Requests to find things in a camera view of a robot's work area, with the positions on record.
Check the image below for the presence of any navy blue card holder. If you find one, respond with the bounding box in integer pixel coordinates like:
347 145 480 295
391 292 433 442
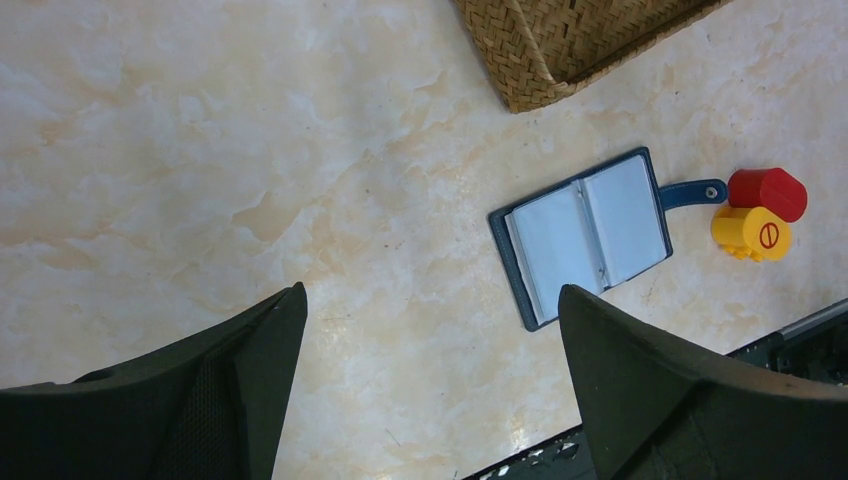
487 146 728 332

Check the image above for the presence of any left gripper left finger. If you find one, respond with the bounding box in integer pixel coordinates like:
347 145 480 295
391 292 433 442
1 283 308 479

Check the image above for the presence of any yellow round toy block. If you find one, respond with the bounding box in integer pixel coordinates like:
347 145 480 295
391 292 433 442
710 206 792 262

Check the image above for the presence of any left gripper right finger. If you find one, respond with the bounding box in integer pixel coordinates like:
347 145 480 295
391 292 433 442
559 285 847 479

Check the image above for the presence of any red toy block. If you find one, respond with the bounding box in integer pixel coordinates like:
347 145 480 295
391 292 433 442
728 167 808 223

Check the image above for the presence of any woven brown divided tray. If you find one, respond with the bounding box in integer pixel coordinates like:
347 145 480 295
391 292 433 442
457 0 725 113

